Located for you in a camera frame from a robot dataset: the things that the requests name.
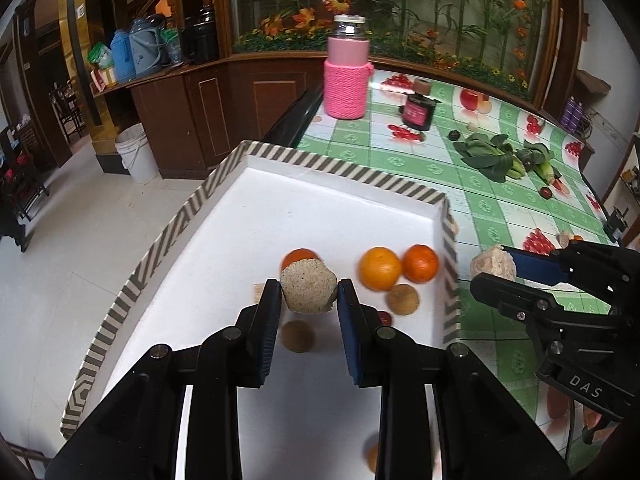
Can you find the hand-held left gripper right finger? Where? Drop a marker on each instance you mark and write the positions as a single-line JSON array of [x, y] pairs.
[[350, 330]]

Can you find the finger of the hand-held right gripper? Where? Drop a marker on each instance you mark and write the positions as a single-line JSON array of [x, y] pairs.
[[535, 266], [500, 295]]

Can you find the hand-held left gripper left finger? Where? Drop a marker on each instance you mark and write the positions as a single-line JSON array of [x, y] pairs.
[[267, 325]]

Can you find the small beige bread cube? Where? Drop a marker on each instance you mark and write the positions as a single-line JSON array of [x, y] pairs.
[[257, 291]]

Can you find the red strawberry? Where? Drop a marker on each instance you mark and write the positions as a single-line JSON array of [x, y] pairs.
[[384, 318]]

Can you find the brown kiwi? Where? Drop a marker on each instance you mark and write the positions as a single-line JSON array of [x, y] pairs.
[[402, 300]]

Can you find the light orange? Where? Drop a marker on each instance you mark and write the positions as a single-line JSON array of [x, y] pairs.
[[380, 267]]

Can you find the dark orange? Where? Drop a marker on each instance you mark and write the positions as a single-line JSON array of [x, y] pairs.
[[300, 255], [421, 262]]

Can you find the small orange-brown fruit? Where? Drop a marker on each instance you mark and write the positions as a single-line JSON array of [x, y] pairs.
[[372, 456]]

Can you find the white box with striped rim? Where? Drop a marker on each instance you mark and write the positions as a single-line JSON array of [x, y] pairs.
[[300, 200]]

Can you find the small red fruit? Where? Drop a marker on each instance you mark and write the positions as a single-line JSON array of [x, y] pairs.
[[546, 192]]

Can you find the green banana bunch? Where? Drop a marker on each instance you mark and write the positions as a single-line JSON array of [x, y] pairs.
[[517, 170]]

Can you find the bok choy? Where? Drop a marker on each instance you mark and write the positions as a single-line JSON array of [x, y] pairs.
[[542, 157]]

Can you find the dark green leafy vegetable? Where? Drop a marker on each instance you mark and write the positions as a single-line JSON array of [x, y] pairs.
[[482, 152]]

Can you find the dark plum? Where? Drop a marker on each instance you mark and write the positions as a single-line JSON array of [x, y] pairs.
[[454, 135]]

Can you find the purple bottle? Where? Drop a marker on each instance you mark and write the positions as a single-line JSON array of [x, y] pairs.
[[578, 115], [567, 112]]

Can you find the dark jar with pink label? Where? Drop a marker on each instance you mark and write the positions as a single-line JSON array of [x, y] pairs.
[[417, 112]]

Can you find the brown tape roll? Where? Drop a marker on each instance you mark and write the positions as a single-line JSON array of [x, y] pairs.
[[421, 86]]

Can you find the white plastic bucket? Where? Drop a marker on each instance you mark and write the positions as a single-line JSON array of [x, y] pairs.
[[135, 152]]

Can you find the wooden cabinet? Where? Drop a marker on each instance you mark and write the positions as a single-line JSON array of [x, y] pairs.
[[225, 105]]

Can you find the pink knit-sleeved bottle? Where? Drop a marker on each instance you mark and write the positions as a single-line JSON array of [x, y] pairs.
[[345, 85]]

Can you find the clear plastic bottle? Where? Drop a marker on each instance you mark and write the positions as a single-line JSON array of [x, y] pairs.
[[175, 49]]

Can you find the bamboo flower picture panel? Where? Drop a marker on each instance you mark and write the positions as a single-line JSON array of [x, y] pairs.
[[400, 5]]

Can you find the red and white carton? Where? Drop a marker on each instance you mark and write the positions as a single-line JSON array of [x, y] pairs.
[[102, 80]]

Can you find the dark wooden chair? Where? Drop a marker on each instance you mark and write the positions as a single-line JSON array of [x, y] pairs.
[[67, 107]]

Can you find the black kettle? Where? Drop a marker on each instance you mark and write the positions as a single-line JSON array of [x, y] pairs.
[[205, 35]]

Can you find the grey-blue thermos jug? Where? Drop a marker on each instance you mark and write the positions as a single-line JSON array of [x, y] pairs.
[[145, 52]]

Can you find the blue thermos jug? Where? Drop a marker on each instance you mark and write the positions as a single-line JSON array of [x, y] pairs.
[[121, 55]]

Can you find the green packet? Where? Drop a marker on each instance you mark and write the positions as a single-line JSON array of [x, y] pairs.
[[100, 56]]

